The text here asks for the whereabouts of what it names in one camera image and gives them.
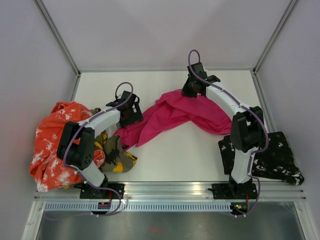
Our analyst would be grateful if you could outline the pink trousers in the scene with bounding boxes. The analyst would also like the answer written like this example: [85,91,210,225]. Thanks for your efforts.
[115,89,232,149]

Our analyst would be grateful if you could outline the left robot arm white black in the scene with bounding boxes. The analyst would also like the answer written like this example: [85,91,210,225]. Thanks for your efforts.
[56,91,143,199]

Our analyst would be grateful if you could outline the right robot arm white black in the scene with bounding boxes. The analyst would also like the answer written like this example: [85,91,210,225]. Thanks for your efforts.
[182,62,269,198]

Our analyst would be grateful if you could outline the camouflage yellow green trousers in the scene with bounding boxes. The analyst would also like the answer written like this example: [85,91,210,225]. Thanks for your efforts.
[62,107,138,190]

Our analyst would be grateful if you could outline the orange white tie-dye trousers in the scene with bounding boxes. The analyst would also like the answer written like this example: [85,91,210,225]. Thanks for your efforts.
[29,101,101,192]

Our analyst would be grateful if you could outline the black white folded trousers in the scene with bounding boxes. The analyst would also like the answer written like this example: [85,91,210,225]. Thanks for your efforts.
[218,131,305,186]

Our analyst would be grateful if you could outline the aluminium front rail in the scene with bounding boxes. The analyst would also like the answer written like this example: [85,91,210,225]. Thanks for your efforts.
[34,180,307,202]

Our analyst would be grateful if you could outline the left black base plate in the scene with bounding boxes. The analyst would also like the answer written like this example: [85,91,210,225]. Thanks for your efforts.
[79,182,126,200]

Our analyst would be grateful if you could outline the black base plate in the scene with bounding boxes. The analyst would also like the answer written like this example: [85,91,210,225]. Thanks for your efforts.
[207,183,258,200]
[79,182,126,200]

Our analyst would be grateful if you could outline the left aluminium frame post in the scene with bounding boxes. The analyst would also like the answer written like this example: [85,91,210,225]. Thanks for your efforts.
[33,0,81,76]

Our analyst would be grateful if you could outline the aluminium frame post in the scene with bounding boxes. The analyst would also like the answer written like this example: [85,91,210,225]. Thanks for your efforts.
[252,0,300,75]
[33,0,81,76]

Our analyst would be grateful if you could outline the right aluminium frame post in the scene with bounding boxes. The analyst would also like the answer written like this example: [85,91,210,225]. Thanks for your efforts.
[252,0,300,75]

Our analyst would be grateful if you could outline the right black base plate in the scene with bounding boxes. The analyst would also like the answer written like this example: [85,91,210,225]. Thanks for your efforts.
[207,183,258,200]

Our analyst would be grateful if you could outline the white slotted cable duct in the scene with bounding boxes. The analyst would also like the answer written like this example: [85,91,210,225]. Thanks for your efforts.
[44,201,232,213]

